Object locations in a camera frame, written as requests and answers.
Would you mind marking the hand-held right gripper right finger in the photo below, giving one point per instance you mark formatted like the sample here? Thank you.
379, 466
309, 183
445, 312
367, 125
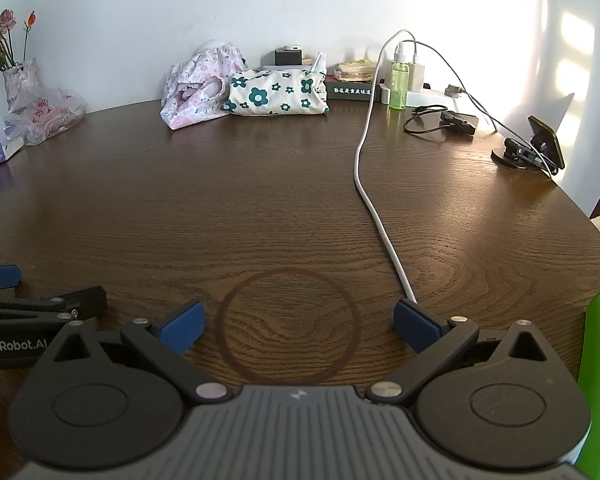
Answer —
417, 327

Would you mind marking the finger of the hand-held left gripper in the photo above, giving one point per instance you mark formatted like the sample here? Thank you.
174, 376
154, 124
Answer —
80, 300
0, 277

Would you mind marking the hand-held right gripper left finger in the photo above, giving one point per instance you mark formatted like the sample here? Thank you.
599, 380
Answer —
185, 327

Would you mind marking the pink floral garment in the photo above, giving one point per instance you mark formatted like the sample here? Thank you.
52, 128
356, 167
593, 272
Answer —
215, 60

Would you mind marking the clear plastic bag red print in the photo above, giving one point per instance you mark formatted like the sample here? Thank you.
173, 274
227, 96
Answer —
50, 112

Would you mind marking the plastic wrapped flower vase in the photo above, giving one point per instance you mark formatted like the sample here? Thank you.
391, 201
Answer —
22, 85

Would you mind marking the white power strip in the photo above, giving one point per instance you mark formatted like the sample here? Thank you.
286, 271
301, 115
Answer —
430, 97

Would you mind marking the small white box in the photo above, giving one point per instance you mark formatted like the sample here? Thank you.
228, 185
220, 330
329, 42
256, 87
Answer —
385, 94

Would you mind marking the black plug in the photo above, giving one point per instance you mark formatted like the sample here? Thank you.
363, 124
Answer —
454, 91

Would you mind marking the green spray bottle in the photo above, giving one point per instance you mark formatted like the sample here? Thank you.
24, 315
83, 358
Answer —
399, 85

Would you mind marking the dark green book box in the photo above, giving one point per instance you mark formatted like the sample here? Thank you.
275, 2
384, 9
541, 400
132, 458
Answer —
350, 91

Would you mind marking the white charger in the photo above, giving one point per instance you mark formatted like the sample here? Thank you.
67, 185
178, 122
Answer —
416, 77

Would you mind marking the artificial flower bouquet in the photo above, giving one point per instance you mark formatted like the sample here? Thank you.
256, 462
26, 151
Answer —
5, 20

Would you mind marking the yellow snack box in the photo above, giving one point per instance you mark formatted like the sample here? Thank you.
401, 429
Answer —
357, 70

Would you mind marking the white stick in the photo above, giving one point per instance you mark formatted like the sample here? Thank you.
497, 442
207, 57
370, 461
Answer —
316, 64

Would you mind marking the small grey box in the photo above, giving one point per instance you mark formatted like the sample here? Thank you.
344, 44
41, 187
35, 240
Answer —
287, 56

